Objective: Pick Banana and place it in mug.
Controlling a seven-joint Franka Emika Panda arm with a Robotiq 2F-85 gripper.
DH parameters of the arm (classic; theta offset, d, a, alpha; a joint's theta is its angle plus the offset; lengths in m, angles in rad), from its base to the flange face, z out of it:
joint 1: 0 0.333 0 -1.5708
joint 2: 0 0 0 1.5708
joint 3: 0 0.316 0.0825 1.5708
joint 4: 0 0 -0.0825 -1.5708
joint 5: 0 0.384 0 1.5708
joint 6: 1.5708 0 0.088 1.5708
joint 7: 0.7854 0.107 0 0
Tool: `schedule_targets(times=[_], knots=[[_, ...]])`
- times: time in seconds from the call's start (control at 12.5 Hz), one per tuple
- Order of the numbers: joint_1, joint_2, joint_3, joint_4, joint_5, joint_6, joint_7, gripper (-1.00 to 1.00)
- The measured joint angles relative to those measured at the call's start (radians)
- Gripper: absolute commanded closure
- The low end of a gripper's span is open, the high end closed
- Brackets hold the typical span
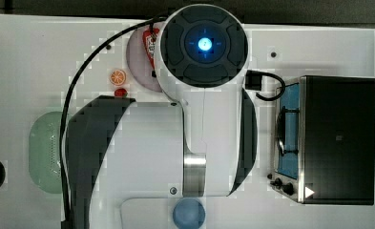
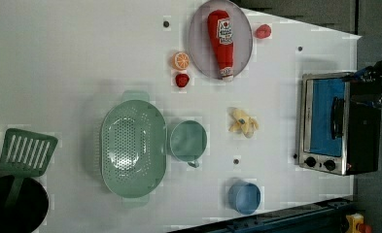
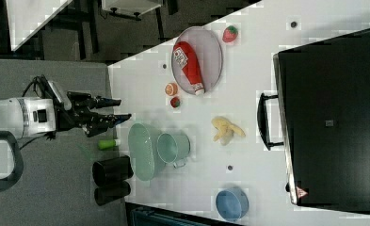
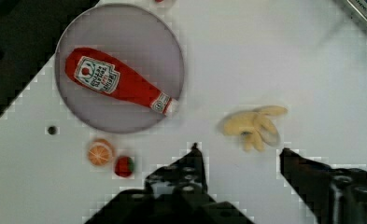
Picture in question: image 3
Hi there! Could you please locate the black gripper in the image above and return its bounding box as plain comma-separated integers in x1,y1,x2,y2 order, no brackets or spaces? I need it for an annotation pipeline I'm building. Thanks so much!
40,75,132,137

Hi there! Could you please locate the yellow plush peeled banana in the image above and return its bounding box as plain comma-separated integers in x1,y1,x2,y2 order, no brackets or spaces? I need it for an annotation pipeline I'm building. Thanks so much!
211,117,246,146

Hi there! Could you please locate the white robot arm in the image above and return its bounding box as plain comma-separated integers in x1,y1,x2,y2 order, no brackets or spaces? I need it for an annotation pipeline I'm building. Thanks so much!
0,75,131,192

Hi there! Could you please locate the green marker bottle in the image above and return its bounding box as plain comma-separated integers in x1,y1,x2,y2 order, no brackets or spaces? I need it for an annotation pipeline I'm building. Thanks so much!
98,139,121,150

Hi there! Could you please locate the green perforated colander bowl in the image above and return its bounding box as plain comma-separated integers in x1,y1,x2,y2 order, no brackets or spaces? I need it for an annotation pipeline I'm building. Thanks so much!
128,123,166,181

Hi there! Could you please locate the black cylinder cup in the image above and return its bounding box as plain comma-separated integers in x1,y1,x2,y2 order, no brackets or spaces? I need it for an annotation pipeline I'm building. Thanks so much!
92,155,134,186
94,181,131,206

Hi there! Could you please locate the orange slice toy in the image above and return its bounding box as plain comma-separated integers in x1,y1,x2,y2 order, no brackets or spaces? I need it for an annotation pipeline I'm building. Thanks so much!
165,83,178,96

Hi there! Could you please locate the small red strawberry toy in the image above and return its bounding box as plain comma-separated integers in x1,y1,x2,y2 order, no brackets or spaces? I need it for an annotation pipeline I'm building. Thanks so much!
169,97,181,108

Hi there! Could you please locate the red plush ketchup bottle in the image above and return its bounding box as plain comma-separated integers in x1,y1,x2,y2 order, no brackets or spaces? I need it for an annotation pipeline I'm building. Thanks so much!
173,41,205,95

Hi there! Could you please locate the white cart with casters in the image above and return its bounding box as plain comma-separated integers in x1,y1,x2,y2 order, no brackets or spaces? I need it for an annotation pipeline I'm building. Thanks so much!
101,0,163,19

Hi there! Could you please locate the grey round plate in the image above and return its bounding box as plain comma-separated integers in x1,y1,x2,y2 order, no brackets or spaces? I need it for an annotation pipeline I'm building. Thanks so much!
171,26,223,95

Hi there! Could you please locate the red plush strawberry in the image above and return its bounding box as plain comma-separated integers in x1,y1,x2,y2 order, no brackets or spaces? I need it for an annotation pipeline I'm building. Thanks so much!
222,25,238,43

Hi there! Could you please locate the blue bowl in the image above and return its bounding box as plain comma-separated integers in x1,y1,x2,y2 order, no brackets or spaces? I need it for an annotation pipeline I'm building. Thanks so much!
216,187,249,222

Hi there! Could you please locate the black toaster oven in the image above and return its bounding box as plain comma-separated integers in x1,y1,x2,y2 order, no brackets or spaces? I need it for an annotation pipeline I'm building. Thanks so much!
272,28,370,215

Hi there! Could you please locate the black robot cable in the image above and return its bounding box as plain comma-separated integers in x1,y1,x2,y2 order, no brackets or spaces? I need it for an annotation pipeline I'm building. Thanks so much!
22,74,49,98

